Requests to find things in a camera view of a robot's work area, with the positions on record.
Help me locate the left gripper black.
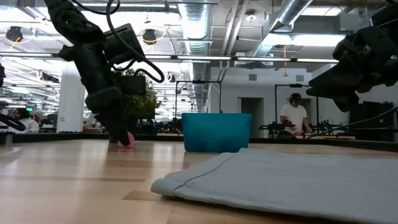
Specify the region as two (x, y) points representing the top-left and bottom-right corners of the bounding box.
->
(58, 23), (146, 147)

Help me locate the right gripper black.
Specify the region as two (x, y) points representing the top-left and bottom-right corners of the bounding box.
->
(306, 26), (398, 113)

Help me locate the pink toy peach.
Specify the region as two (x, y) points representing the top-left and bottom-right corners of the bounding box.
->
(117, 131), (136, 149)

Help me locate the blue plastic tupperware container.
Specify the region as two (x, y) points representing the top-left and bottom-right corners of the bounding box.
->
(181, 112), (253, 154)

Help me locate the green potted plant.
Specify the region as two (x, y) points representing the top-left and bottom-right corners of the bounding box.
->
(113, 68), (162, 141)

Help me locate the black cabinet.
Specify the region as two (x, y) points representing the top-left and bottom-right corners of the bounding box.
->
(348, 100), (397, 142)

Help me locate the white pillar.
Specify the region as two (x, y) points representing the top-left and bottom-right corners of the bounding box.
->
(57, 62), (86, 134)

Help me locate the person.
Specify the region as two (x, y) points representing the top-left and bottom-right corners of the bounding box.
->
(279, 92), (312, 134)
(9, 108), (40, 134)

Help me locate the black ceiling device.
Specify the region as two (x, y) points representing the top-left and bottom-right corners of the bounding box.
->
(5, 26), (24, 43)
(142, 28), (158, 45)

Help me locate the long linear light bar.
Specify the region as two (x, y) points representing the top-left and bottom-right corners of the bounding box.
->
(0, 52), (340, 65)

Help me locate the grey cloth mat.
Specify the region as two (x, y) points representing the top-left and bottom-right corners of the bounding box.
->
(150, 147), (398, 224)

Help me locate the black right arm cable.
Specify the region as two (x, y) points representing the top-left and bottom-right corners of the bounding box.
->
(306, 106), (398, 139)

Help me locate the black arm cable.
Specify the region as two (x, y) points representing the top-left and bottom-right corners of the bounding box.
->
(306, 106), (398, 139)
(70, 0), (165, 84)

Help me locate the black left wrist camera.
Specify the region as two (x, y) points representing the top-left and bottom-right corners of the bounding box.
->
(119, 74), (147, 96)

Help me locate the yellow hanging cord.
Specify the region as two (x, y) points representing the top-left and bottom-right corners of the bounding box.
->
(282, 45), (289, 78)

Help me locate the black background rig frame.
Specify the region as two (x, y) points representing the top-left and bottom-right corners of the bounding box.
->
(274, 83), (320, 134)

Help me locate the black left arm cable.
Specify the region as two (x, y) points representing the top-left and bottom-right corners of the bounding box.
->
(70, 0), (165, 84)

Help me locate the silver ventilation duct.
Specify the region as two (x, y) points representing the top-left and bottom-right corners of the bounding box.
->
(251, 0), (313, 58)
(178, 2), (214, 113)

